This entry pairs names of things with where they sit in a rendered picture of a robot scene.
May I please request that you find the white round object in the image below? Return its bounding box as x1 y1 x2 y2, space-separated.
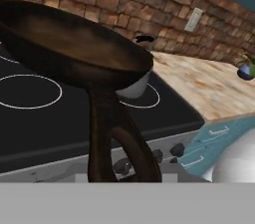
200 127 255 183

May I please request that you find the dark brown frying pan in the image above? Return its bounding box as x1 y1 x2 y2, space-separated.
0 0 163 183

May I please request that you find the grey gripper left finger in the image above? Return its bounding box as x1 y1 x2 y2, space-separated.
75 173 90 183

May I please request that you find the grey wall outlet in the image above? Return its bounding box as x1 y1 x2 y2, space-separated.
183 6 204 33

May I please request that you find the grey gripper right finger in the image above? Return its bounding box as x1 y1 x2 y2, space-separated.
160 173 179 183

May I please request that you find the black glass stove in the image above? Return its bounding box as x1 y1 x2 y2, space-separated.
0 40 206 183

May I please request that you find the white pot with black handle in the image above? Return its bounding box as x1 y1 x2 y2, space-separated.
115 34 156 100

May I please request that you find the teal drawer front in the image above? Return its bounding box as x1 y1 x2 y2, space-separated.
191 115 255 146
176 134 240 182

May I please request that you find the green plant in blue pot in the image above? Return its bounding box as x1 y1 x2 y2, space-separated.
236 51 255 82

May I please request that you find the white drawer handle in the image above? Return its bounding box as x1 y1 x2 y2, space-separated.
208 125 231 136
179 155 205 169

